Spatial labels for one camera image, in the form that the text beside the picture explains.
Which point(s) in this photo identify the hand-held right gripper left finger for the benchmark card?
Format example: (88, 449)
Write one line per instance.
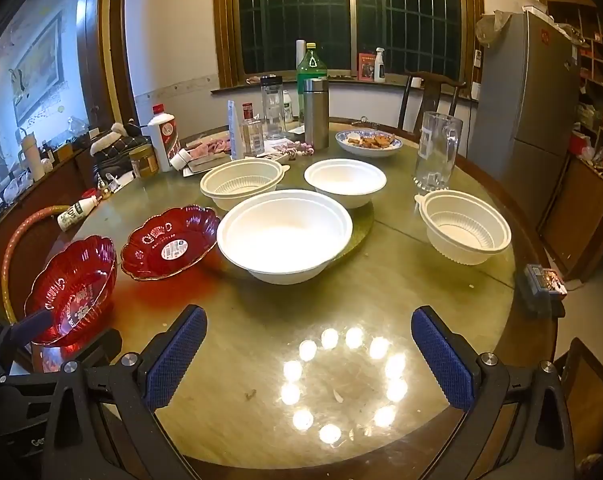
(176, 360)

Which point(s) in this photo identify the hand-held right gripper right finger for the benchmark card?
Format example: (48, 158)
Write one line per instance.
(441, 360)

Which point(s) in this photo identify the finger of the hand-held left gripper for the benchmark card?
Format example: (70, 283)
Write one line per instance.
(28, 327)
(103, 347)

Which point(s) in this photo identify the plain red scalloped bowl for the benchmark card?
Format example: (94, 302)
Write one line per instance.
(76, 285)

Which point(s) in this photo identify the red scalloped bowl with label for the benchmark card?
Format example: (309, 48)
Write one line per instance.
(171, 240)

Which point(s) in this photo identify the white ribbed plastic bowl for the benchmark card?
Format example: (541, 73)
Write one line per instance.
(461, 230)
(241, 180)

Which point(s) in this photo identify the large white bowl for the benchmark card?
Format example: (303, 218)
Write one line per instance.
(281, 232)

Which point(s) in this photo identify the medium white bowl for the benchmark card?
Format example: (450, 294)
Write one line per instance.
(344, 180)

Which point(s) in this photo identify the red gold hoop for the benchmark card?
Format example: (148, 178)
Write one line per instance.
(5, 280)

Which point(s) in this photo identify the small white bottle green label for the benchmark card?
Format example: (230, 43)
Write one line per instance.
(78, 212)

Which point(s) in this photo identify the small printed card box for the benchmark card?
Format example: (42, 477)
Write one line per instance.
(544, 282)

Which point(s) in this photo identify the wooden sideboard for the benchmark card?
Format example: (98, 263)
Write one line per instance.
(41, 185)

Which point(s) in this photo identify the brown wooden chair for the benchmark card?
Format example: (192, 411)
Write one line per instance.
(589, 395)

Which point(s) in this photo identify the gold round turntable mat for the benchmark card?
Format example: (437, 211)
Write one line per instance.
(361, 225)

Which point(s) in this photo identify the white thermos cup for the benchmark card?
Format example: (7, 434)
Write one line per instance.
(32, 157)

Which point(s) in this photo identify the brown jar with gold lid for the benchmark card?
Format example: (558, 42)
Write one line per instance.
(144, 162)

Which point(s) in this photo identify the brown wooden cabinet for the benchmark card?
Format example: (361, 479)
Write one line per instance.
(576, 210)

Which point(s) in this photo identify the clear glass pitcher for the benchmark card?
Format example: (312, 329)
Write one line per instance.
(434, 150)

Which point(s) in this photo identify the pink meat package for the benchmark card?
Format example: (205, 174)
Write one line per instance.
(211, 147)

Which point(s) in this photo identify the white liquor bottle red label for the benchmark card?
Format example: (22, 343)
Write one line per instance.
(162, 135)

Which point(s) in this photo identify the blue white plate with food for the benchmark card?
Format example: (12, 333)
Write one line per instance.
(369, 145)

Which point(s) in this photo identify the small glass liquor bottle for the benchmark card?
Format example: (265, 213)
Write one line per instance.
(253, 135)

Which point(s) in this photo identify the pink wrapped candies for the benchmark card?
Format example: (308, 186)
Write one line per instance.
(296, 149)

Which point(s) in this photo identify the wood framed mirror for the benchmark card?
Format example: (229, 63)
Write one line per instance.
(41, 85)

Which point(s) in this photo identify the grey refrigerator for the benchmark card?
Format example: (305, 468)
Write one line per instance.
(521, 110)

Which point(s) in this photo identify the clear jar with black lid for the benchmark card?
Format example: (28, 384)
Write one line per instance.
(272, 110)

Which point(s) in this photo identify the dark wooden chair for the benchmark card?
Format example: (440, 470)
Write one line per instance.
(434, 90)

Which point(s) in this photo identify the stainless steel thermos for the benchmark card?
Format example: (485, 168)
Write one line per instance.
(316, 115)

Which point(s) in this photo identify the white mug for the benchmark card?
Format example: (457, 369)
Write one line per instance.
(416, 82)

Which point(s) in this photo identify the white spray bottle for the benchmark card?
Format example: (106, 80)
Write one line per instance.
(380, 67)

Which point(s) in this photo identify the red box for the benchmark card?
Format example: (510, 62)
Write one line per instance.
(366, 67)

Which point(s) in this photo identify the green plastic bottle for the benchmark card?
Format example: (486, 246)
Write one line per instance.
(311, 65)

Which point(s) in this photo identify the white paper roll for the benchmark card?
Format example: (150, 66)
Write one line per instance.
(300, 52)

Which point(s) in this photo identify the crumpled plastic bag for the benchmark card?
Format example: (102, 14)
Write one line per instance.
(491, 27)

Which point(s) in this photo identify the window with dark grille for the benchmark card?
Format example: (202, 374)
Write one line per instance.
(281, 20)

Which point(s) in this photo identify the wooden wall shelf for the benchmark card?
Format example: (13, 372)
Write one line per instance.
(601, 65)

